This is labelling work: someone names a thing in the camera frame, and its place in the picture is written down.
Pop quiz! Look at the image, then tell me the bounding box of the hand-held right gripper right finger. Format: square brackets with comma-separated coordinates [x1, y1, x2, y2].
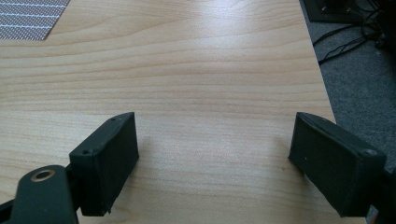
[288, 112, 388, 218]

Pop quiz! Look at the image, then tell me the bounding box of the grey striped woven mat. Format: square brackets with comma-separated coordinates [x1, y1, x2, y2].
[0, 0, 71, 42]

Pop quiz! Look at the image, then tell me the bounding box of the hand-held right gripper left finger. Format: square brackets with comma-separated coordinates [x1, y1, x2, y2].
[68, 111, 140, 217]

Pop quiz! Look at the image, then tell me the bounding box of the black cable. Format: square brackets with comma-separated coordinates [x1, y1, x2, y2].
[312, 21, 372, 47]
[318, 36, 379, 65]

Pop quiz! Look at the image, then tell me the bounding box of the black equipment base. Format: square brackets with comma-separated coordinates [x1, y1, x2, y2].
[302, 0, 379, 24]

